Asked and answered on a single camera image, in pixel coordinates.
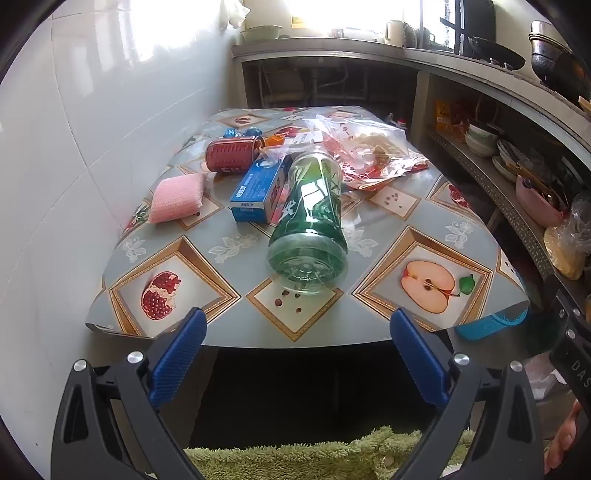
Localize stack of bowls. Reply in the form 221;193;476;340
464;121;502;158

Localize black window frame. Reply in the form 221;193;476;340
438;0;495;55

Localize white kettle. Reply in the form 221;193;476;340
385;19;407;47

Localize orange food packet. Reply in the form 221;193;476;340
435;100;455;134

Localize pink sponge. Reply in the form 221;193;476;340
148;173;207;224

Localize concrete kitchen counter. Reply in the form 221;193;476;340
231;36;591;296

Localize plastic bag of yellow food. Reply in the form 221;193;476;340
544;191;591;280

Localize blue plastic basket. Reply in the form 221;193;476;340
455;308;529;341

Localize black cooking pot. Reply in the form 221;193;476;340
529;21;591;100

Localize person's right hand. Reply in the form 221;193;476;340
544;399;583;476

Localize red drink can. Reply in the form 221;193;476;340
204;135;266;176

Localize pink basin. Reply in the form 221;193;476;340
515;175;566;228

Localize clear plastic bag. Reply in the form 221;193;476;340
263;115;414;185

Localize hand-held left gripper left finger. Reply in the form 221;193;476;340
51;307;208;480

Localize green basin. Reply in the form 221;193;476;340
240;25;282;44

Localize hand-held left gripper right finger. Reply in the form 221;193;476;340
389;308;541;480

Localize green label plastic bottle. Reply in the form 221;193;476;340
268;147;348;296

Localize black wok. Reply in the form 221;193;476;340
467;36;526;71

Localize red snack pouch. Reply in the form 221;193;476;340
323;138;430;191

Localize blue toothpaste box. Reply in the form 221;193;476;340
229;154;294;223

